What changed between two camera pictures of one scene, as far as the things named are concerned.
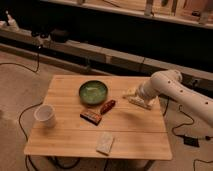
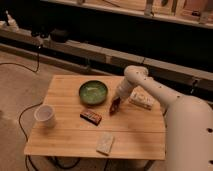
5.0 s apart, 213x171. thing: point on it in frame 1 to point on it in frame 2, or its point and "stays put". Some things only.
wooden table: x=88 y=117 stays put
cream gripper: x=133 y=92 to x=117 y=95
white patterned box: x=148 y=104 stays put
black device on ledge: x=59 y=36 stays put
